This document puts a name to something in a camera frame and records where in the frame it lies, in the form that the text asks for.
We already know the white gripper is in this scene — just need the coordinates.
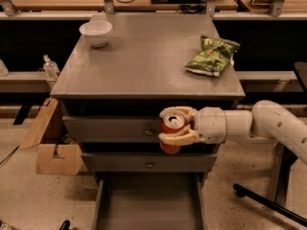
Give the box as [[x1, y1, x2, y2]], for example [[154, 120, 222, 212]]
[[158, 106, 226, 146]]

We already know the red coke can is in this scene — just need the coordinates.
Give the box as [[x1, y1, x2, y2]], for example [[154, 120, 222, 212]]
[[160, 114, 185, 154]]

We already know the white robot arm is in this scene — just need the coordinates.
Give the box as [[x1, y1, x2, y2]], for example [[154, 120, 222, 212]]
[[159, 101, 307, 164]]

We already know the grey drawer cabinet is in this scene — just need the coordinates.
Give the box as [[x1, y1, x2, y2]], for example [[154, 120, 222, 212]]
[[50, 12, 247, 230]]

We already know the grey middle drawer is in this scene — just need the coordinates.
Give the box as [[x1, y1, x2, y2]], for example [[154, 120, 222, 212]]
[[82, 152, 217, 173]]

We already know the grey open bottom drawer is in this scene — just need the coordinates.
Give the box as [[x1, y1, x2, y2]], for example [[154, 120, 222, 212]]
[[91, 172, 207, 230]]

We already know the grey top drawer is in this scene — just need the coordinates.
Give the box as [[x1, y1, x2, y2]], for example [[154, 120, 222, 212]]
[[63, 116, 162, 143]]

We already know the green chip bag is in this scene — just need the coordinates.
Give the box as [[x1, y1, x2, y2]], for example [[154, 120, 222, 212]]
[[185, 35, 240, 77]]

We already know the black metal stand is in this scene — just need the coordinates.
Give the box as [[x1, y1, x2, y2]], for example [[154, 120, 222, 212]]
[[233, 61, 307, 226]]

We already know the white bowl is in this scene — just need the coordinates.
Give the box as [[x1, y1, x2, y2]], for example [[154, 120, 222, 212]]
[[79, 20, 112, 47]]

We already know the cardboard box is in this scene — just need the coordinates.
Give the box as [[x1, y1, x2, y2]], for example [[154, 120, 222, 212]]
[[19, 98, 86, 175]]

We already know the clear plastic bottle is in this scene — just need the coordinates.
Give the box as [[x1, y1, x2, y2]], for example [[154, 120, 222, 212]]
[[43, 55, 60, 80]]

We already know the wooden desk with cables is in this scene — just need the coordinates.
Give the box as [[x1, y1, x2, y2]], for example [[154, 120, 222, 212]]
[[12, 0, 197, 12]]

